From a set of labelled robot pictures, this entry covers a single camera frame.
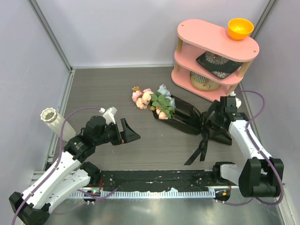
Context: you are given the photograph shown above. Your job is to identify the black ribbon with gold lettering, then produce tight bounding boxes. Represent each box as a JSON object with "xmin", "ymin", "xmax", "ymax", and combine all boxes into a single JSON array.
[{"xmin": 184, "ymin": 112, "xmax": 210, "ymax": 165}]

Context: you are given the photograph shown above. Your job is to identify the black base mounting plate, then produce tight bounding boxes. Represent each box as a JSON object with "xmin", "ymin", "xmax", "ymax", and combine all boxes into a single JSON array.
[{"xmin": 72, "ymin": 169, "xmax": 233, "ymax": 193}]

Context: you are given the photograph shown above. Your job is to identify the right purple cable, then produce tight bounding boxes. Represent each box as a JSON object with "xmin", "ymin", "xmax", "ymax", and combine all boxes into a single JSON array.
[{"xmin": 224, "ymin": 90, "xmax": 283, "ymax": 207}]

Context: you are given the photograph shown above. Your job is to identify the purple cable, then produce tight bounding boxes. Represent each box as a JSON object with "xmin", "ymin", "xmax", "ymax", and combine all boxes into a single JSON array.
[
  {"xmin": 12, "ymin": 106, "xmax": 122, "ymax": 225},
  {"xmin": 224, "ymin": 90, "xmax": 283, "ymax": 207}
]

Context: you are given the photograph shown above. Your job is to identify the white ribbed vase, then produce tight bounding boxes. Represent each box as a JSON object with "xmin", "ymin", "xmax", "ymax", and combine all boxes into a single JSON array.
[{"xmin": 40, "ymin": 108, "xmax": 76, "ymax": 142}]

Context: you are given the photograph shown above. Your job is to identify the beige ceramic bowl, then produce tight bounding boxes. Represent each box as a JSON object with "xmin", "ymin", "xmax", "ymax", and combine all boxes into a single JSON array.
[{"xmin": 189, "ymin": 71, "xmax": 221, "ymax": 91}]

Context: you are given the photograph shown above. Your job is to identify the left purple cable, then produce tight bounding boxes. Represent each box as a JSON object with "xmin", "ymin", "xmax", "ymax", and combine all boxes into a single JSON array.
[{"xmin": 12, "ymin": 106, "xmax": 122, "ymax": 225}]

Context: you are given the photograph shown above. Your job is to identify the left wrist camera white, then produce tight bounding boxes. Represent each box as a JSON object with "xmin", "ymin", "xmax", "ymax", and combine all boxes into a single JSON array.
[{"xmin": 99, "ymin": 107, "xmax": 117, "ymax": 125}]

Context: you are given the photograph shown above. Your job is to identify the pink three-tier shelf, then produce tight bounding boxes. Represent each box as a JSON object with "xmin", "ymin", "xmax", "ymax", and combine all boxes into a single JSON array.
[{"xmin": 171, "ymin": 18, "xmax": 260, "ymax": 101}]

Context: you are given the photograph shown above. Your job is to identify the white slotted cable duct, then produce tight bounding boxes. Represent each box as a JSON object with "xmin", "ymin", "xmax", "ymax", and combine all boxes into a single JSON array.
[{"xmin": 72, "ymin": 190, "xmax": 216, "ymax": 199}]

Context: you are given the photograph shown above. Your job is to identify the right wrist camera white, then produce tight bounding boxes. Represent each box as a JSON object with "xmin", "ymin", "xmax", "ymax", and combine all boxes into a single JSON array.
[{"xmin": 230, "ymin": 91, "xmax": 242, "ymax": 109}]

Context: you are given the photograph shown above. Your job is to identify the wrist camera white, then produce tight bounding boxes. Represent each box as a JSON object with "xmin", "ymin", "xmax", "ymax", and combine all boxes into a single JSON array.
[
  {"xmin": 99, "ymin": 107, "xmax": 117, "ymax": 125},
  {"xmin": 230, "ymin": 91, "xmax": 242, "ymax": 109}
]

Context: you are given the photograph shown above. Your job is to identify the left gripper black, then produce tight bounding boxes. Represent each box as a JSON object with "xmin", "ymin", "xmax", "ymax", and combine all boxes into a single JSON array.
[{"xmin": 94, "ymin": 118, "xmax": 140, "ymax": 146}]

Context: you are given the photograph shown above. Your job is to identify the flower bouquet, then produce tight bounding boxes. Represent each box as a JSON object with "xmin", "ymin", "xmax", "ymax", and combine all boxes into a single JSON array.
[{"xmin": 132, "ymin": 84, "xmax": 232, "ymax": 145}]

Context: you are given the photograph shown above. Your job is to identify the aluminium frame rail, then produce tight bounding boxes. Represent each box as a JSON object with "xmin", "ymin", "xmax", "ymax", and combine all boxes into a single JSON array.
[{"xmin": 29, "ymin": 0, "xmax": 75, "ymax": 182}]

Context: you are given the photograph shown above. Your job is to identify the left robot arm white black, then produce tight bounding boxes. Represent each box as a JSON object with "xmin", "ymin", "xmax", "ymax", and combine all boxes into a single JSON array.
[{"xmin": 9, "ymin": 116, "xmax": 141, "ymax": 225}]

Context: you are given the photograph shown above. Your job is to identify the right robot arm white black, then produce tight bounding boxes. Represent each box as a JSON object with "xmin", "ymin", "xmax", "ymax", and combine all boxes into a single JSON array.
[{"xmin": 203, "ymin": 96, "xmax": 284, "ymax": 198}]

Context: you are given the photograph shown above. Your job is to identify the black floral square plate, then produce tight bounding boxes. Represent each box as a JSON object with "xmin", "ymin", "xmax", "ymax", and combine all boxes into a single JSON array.
[{"xmin": 196, "ymin": 51, "xmax": 242, "ymax": 79}]

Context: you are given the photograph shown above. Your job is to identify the orange plastic bowl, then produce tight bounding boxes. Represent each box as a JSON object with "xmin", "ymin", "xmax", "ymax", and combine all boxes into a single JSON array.
[{"xmin": 228, "ymin": 18, "xmax": 255, "ymax": 40}]

